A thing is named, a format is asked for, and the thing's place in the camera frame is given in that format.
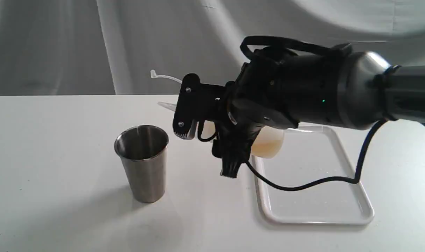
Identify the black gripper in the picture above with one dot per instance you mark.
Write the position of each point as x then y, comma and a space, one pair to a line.
253, 101

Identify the clear plastic squeeze bottle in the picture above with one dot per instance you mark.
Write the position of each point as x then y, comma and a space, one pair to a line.
267, 144

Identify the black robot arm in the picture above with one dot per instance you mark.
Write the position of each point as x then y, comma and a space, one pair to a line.
286, 82

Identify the stainless steel cup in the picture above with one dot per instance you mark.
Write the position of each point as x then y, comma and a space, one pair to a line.
143, 151

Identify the white backdrop cloth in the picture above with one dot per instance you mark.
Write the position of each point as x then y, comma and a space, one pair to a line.
106, 47

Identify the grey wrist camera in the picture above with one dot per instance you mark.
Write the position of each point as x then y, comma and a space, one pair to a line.
196, 102

